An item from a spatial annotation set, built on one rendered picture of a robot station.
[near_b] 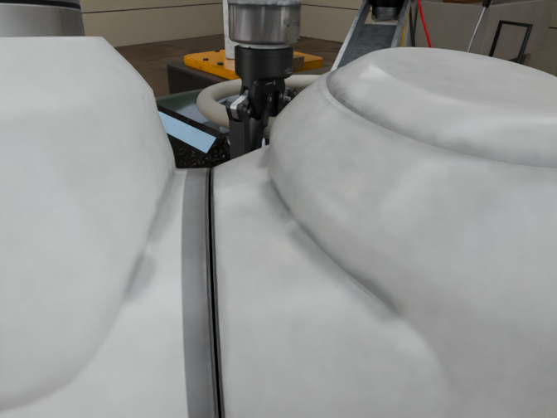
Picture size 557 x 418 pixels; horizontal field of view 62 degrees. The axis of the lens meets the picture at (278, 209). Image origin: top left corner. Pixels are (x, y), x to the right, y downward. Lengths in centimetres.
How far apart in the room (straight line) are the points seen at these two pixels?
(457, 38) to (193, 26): 515
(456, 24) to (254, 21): 369
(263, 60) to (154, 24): 744
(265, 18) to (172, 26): 760
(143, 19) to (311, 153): 778
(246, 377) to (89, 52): 12
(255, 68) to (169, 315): 46
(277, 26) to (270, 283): 45
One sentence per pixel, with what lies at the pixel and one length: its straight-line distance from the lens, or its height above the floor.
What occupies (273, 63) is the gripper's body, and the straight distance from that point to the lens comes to 59.
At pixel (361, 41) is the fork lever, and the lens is 128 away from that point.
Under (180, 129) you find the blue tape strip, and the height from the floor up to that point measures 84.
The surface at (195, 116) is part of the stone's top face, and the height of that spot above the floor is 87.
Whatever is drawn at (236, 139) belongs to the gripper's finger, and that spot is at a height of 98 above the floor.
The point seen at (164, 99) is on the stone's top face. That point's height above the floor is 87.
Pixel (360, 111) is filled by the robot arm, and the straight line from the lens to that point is 16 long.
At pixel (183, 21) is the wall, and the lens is 827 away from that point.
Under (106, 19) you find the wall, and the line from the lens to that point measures 766.
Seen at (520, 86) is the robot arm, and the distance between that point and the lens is 20.
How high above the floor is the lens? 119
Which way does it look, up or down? 29 degrees down
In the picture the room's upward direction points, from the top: straight up
